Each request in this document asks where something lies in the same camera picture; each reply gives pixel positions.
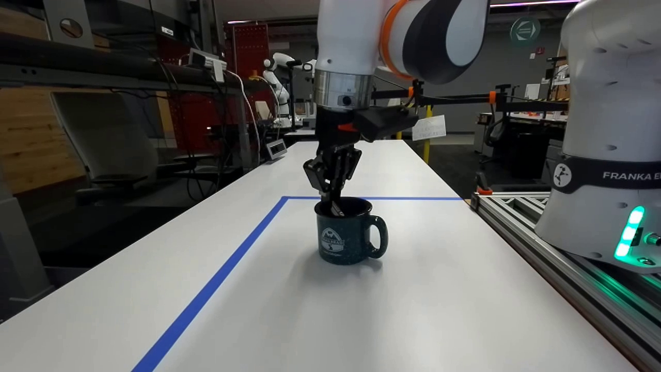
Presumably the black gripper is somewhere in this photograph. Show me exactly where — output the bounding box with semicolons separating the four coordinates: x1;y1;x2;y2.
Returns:
305;107;376;200

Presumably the marker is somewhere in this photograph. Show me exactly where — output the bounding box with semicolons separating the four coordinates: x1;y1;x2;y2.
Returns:
329;200;345;217

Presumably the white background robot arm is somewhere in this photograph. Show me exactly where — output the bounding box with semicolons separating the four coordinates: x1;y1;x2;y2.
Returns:
263;53;359;159

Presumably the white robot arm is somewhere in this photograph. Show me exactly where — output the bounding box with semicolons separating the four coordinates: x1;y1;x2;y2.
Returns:
305;0;661;273

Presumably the dark green enamel mug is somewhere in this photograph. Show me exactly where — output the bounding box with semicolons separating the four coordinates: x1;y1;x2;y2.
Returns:
314;196;389;265

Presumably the white paper sheet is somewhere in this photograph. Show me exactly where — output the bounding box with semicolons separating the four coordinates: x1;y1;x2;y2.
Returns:
411;116;446;141

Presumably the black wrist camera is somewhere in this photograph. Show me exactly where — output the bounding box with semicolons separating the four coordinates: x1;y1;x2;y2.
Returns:
356;107;418;141

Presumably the aluminium extrusion base frame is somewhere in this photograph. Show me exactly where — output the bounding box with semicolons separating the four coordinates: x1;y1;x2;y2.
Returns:
469;192;661;372

